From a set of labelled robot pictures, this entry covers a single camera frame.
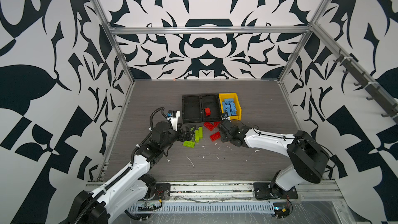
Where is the red lego brick from arch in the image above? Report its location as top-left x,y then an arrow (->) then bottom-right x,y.
210,132 -> 221,142

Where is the blue lego long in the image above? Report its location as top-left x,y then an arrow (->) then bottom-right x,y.
222,101 -> 232,117

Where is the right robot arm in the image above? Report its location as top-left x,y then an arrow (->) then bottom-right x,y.
218,119 -> 331,200

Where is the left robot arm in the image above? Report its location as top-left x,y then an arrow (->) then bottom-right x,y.
64,107 -> 196,224

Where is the green lego brick right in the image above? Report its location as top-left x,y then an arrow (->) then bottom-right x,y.
194,127 -> 203,143

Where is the left black bin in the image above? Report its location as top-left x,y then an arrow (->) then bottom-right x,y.
182,95 -> 202,123

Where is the black bin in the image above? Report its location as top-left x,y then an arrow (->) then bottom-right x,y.
202,94 -> 221,122
182,95 -> 202,123

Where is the yellow bin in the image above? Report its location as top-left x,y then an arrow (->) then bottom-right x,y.
219,93 -> 242,120

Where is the middle black bin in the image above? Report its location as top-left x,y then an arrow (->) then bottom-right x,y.
202,94 -> 221,122

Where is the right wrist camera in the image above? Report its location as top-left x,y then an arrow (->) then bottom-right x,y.
221,113 -> 230,121

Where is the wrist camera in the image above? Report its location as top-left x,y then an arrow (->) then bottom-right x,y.
221,113 -> 230,121
167,110 -> 180,131

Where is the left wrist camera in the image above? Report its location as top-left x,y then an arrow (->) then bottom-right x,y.
167,110 -> 180,131

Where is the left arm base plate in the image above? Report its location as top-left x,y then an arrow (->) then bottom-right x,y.
143,183 -> 171,201

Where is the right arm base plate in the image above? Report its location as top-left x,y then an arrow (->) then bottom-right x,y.
253,183 -> 299,201

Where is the wall hook rack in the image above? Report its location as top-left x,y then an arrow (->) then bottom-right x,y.
334,48 -> 398,124

